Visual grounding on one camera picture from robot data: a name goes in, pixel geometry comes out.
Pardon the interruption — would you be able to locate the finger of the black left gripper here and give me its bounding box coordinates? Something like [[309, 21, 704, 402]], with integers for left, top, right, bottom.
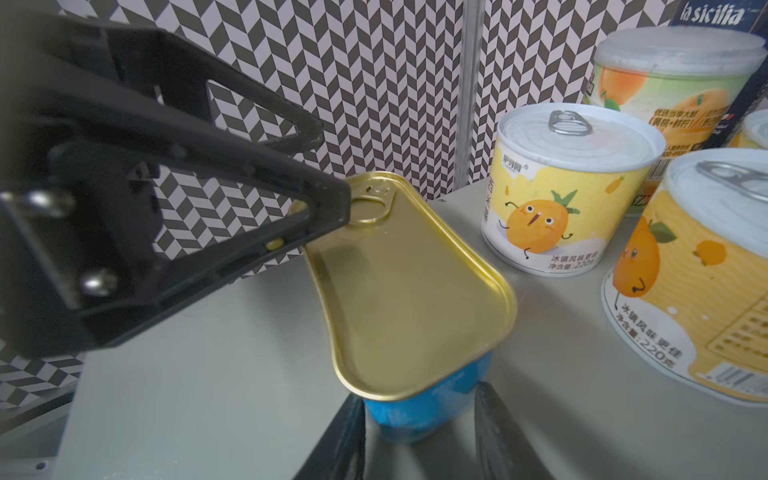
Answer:
[[1, 56, 351, 357], [103, 23, 324, 155]]

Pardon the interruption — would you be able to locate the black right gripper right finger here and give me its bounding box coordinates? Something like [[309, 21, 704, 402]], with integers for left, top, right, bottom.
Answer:
[[474, 381, 553, 480]]

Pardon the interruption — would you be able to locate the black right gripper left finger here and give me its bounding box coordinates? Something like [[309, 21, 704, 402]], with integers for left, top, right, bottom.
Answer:
[[293, 394, 366, 480]]

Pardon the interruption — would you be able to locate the gold rectangular sardine tin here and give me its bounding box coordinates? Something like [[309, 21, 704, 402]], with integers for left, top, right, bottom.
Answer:
[[303, 171, 518, 443]]

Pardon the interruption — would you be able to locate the white lid can front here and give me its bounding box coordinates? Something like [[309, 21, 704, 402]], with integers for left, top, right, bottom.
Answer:
[[601, 148, 767, 407]]

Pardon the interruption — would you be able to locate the white lid can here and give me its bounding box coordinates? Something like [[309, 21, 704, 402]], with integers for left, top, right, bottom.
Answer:
[[601, 148, 767, 407], [727, 110, 768, 150], [581, 25, 768, 217], [481, 103, 666, 278]]

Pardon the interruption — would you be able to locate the tomato can dark label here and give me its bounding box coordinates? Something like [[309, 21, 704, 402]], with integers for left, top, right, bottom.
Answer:
[[670, 0, 767, 148]]

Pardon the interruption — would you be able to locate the grey metal cabinet box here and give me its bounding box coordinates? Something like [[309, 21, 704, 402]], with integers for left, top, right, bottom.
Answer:
[[53, 221, 767, 479]]

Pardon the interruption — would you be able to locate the left aluminium corner post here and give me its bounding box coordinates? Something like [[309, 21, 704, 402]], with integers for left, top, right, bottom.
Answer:
[[453, 0, 485, 190]]

